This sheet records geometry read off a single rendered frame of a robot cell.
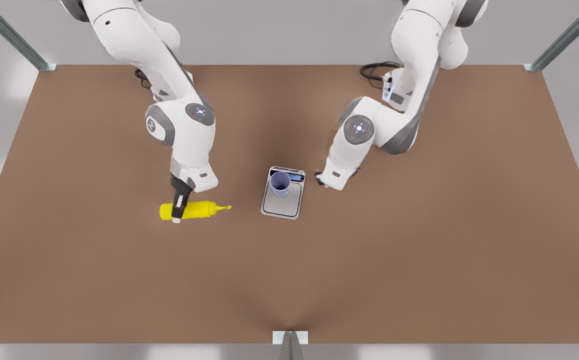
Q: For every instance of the yellow sauce bottle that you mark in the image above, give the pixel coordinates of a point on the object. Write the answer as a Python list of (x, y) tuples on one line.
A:
[(197, 209)]

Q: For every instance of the lavender plastic cup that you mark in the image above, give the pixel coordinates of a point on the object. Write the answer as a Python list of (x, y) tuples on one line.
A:
[(280, 183)]

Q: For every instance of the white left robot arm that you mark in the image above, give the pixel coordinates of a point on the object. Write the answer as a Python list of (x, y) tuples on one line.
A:
[(409, 100)]

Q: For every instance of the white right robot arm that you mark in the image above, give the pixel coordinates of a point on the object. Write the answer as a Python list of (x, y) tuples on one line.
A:
[(179, 85)]

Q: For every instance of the silver kitchen scale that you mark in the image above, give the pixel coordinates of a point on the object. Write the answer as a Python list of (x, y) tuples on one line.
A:
[(283, 200)]

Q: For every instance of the silver frame post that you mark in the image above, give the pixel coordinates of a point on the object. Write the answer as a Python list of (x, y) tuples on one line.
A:
[(564, 37), (290, 346), (12, 35)]

